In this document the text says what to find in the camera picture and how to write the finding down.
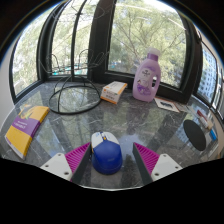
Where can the blue and white computer mouse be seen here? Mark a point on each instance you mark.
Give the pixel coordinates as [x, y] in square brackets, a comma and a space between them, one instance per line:
[107, 156]

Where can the purple detergent bottle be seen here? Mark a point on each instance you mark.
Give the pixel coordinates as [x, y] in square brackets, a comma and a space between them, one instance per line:
[146, 81]

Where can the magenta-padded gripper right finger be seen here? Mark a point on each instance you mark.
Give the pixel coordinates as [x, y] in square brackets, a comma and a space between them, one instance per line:
[148, 159]

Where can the white card with dark print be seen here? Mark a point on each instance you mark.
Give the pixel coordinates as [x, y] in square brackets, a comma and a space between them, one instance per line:
[166, 104]

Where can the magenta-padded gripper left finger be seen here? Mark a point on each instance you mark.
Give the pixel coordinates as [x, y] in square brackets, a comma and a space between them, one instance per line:
[75, 159]

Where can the orange and white cardboard box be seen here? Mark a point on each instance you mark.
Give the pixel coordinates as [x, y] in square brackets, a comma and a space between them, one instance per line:
[112, 92]

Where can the round black mouse pad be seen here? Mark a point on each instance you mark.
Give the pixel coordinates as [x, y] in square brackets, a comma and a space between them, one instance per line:
[194, 135]

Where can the yellow and purple book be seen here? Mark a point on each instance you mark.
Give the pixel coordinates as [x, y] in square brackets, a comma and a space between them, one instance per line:
[26, 129]

